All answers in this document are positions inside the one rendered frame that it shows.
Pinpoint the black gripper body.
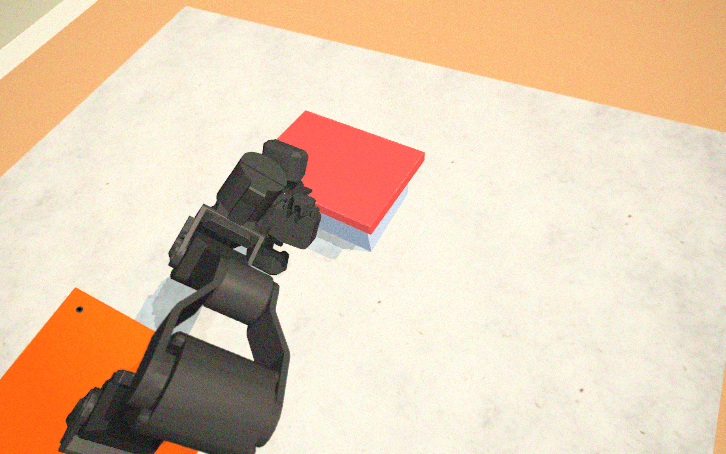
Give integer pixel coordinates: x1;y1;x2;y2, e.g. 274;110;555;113
252;139;309;275

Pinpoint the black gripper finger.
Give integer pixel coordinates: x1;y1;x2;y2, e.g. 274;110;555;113
292;181;313;196

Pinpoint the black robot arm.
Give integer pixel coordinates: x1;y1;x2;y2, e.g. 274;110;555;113
57;152;321;454

